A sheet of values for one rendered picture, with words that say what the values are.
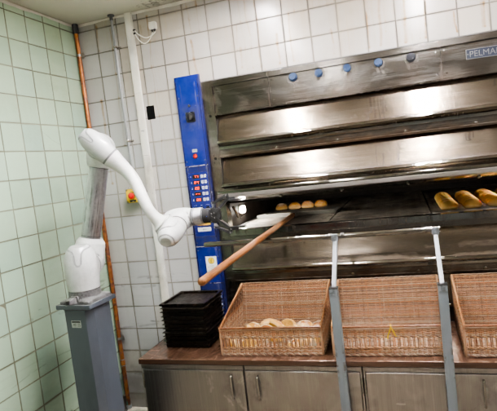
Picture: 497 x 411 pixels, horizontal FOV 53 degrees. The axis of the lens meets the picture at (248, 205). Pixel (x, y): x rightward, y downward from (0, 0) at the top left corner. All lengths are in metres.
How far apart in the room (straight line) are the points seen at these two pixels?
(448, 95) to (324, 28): 0.77
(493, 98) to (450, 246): 0.81
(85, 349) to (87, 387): 0.19
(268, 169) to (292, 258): 0.55
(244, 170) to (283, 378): 1.22
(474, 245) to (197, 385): 1.67
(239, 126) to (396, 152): 0.92
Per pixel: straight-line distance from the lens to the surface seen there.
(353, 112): 2.89
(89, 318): 2.55
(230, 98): 3.07
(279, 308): 3.03
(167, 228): 2.38
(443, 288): 2.36
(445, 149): 2.88
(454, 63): 2.93
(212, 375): 2.77
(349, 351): 2.58
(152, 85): 3.27
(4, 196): 2.85
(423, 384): 2.58
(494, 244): 2.95
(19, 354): 2.92
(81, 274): 2.54
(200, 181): 3.08
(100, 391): 2.67
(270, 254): 3.04
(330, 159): 2.90
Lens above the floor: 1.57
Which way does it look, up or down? 5 degrees down
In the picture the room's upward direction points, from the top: 7 degrees counter-clockwise
